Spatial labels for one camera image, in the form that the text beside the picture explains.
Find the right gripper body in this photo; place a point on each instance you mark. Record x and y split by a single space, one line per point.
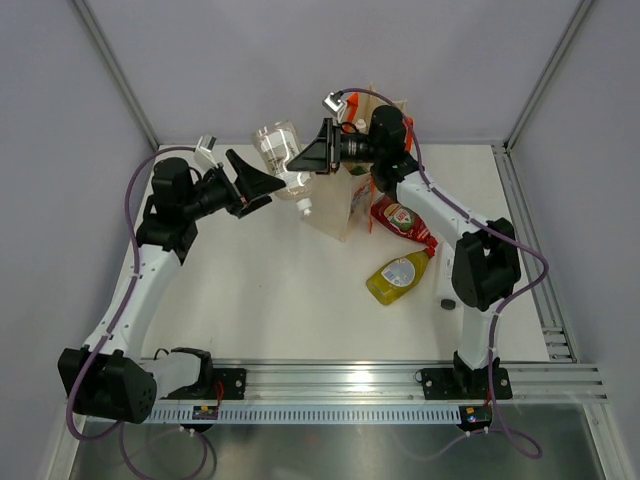
349 149

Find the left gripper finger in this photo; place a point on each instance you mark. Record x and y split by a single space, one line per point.
254 206
252 183

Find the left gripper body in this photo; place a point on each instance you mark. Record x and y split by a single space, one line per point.
218 193

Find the clear pale soap bottle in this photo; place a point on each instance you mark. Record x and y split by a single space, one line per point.
277 145

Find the canvas bag orange handles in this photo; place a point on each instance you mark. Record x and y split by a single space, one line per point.
341 201

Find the red Fairy dish soap bottle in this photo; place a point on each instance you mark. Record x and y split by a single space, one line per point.
404 223

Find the yellow dish soap bottle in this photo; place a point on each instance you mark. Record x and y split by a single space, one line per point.
398 276

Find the white lotion bottle black cap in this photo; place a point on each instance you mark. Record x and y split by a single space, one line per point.
445 295

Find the small amber soap bottle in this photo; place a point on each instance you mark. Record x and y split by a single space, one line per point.
360 126

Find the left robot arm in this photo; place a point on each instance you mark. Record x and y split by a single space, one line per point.
160 245

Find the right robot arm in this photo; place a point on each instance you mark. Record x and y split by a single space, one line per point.
486 264

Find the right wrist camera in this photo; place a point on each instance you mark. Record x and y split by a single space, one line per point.
335 104

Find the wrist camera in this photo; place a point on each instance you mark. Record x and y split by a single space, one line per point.
203 154
335 104

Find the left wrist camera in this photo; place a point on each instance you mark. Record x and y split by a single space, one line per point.
203 154

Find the right aluminium frame post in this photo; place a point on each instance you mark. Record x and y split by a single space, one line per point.
561 49

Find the aluminium frame post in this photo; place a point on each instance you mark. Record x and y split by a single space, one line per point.
561 49
108 58

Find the aluminium mounting rail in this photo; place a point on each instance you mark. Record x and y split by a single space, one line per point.
350 382

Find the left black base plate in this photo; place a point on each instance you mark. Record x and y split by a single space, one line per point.
228 382

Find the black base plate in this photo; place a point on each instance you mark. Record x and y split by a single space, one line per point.
443 383
228 382

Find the left aluminium frame post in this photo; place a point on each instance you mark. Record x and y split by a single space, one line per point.
108 58

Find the slotted cable duct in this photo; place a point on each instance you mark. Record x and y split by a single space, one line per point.
306 414

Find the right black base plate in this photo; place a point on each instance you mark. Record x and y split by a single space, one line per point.
443 383

